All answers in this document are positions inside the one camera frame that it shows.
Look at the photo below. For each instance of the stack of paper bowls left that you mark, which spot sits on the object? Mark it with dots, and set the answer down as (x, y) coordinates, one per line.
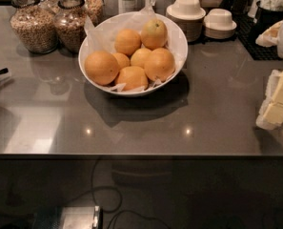
(189, 16)

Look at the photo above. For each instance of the glass jar of grains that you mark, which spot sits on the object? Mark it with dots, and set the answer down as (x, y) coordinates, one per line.
(94, 10)
(69, 22)
(33, 26)

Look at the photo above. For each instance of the white ceramic bowl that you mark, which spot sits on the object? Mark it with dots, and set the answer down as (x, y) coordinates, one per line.
(179, 45)

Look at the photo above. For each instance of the yellowish orange back right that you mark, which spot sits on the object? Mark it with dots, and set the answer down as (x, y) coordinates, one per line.
(154, 34)

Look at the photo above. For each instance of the large orange front left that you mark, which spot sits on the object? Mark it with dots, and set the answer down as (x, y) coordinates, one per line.
(101, 67)

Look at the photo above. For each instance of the stack of paper bowls right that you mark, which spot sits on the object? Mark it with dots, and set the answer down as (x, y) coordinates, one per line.
(218, 24)

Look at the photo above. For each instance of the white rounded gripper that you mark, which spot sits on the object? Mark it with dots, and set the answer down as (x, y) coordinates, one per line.
(271, 110)

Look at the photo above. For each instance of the black rubber mat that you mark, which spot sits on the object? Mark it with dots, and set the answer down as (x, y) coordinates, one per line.
(243, 31)

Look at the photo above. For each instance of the black container with white wrappers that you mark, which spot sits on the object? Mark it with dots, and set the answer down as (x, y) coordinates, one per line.
(268, 12)

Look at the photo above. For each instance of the glass jar of grains rear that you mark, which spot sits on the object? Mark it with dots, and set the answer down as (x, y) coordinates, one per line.
(94, 10)

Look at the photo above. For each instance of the stack of paper bowls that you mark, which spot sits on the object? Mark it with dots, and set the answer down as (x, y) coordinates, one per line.
(218, 24)
(189, 16)

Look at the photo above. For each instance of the glass jar of grains middle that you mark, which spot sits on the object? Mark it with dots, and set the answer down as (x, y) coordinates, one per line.
(69, 22)

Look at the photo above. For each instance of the glass jar of grains left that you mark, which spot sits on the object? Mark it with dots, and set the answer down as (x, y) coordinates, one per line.
(33, 26)

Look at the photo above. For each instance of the metal box under table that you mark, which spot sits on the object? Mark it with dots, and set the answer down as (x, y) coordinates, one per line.
(81, 218)

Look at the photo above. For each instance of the white paper bowl liner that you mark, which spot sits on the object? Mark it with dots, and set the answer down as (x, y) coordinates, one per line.
(99, 35)

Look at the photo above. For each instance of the small orange between front ones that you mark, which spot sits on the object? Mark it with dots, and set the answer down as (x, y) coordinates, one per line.
(122, 59)

